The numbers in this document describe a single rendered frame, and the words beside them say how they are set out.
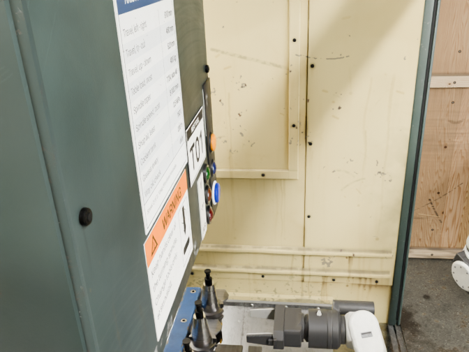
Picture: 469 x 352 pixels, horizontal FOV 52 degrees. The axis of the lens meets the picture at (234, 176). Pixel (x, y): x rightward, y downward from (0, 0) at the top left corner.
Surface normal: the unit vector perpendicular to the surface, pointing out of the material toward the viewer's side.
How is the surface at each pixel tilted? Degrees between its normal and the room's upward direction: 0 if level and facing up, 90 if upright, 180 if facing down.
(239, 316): 24
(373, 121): 90
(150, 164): 90
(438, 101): 91
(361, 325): 33
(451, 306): 0
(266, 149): 90
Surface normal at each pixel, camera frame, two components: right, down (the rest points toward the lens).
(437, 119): -0.12, 0.43
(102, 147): 0.99, 0.01
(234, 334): -0.08, -0.67
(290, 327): -0.04, -0.91
